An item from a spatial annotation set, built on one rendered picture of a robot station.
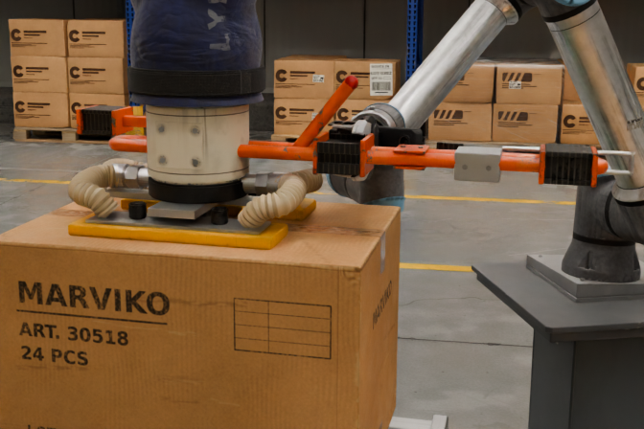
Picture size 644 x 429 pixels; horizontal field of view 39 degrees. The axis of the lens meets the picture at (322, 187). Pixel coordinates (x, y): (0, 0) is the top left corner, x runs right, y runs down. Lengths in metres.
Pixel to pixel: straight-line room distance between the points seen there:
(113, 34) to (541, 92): 4.13
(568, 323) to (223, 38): 1.08
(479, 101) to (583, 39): 6.61
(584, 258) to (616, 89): 0.48
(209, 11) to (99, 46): 7.89
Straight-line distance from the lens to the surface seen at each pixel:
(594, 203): 2.27
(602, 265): 2.29
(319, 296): 1.33
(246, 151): 1.49
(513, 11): 2.02
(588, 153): 1.41
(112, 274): 1.43
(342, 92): 1.45
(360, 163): 1.43
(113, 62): 9.27
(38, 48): 9.58
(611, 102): 2.02
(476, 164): 1.42
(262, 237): 1.39
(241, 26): 1.46
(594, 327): 2.13
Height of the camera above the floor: 1.46
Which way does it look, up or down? 12 degrees down
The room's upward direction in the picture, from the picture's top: straight up
